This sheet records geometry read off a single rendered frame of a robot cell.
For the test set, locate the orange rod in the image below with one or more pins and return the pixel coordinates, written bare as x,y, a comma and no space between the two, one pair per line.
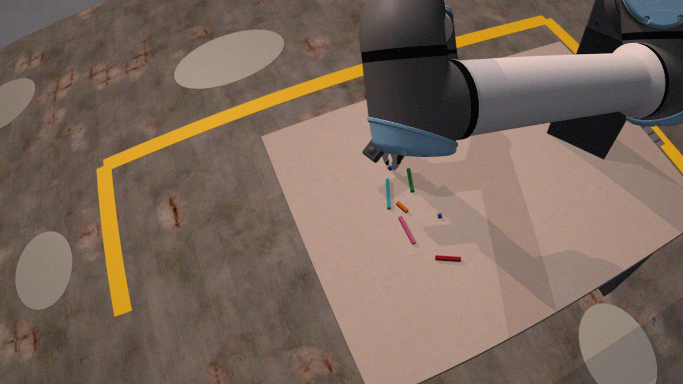
402,207

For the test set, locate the pink rod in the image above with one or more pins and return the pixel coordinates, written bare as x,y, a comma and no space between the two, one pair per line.
406,229

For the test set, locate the red rod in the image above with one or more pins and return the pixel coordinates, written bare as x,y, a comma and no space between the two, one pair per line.
447,258

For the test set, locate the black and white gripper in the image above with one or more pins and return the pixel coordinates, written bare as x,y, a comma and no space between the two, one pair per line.
396,160

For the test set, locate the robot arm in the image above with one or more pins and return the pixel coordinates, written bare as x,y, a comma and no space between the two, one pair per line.
421,98

